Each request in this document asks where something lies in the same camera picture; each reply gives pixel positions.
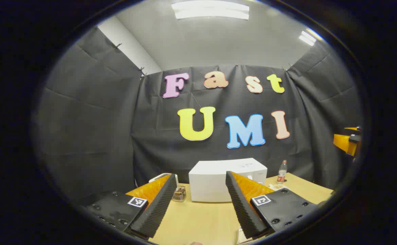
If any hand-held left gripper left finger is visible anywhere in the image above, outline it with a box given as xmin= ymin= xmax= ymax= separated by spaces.
xmin=79 ymin=174 xmax=178 ymax=240

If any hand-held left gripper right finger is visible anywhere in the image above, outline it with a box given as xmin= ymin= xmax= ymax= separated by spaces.
xmin=226 ymin=171 xmax=319 ymax=239

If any white microwave oven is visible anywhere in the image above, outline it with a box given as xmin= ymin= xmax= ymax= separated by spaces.
xmin=188 ymin=158 xmax=268 ymax=203

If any white ribbed tray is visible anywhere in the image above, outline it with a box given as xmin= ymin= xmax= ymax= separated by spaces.
xmin=237 ymin=227 xmax=254 ymax=245

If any white toaster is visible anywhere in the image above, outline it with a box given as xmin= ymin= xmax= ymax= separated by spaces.
xmin=148 ymin=173 xmax=178 ymax=186

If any clear plastic water bottle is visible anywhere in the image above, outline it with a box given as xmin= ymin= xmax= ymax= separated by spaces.
xmin=277 ymin=160 xmax=288 ymax=185

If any small ceiling light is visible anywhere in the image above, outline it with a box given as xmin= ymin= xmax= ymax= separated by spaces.
xmin=299 ymin=30 xmax=318 ymax=46

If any black backdrop cloth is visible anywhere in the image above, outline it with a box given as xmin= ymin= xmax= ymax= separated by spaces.
xmin=32 ymin=27 xmax=364 ymax=205

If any long ceiling light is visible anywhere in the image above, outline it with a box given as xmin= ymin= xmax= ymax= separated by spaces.
xmin=171 ymin=1 xmax=250 ymax=20

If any small metal wire basket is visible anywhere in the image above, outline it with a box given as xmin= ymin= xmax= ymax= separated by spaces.
xmin=172 ymin=186 xmax=187 ymax=202

